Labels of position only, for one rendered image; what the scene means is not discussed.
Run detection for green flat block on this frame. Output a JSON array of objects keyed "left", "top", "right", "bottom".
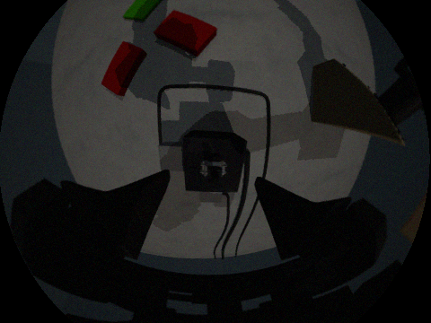
[{"left": 123, "top": 0, "right": 162, "bottom": 22}]

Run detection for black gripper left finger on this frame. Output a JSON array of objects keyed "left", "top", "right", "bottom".
[{"left": 60, "top": 169, "right": 170, "bottom": 261}]

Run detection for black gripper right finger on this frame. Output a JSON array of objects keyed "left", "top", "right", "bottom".
[{"left": 255, "top": 177, "right": 352, "bottom": 261}]

